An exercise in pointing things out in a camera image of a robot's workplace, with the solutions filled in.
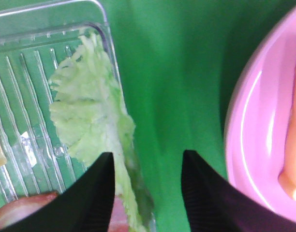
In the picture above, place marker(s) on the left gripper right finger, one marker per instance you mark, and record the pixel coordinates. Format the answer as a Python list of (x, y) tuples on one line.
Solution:
[(213, 205)]

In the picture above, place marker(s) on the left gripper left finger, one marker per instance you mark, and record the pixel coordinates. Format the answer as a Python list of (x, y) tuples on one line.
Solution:
[(85, 207)]

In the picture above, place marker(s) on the bacon strip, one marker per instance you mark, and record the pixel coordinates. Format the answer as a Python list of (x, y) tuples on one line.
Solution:
[(19, 209)]

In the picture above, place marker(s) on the green lettuce leaf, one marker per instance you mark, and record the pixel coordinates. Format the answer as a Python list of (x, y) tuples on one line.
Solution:
[(90, 117)]

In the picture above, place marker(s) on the pink round plate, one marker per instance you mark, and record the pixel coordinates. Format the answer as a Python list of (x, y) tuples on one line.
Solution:
[(257, 119)]

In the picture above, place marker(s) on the green tablecloth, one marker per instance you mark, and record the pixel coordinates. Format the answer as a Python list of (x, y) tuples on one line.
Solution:
[(178, 62)]

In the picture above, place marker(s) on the clear left plastic tray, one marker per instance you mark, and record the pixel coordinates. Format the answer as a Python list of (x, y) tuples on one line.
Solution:
[(34, 40)]

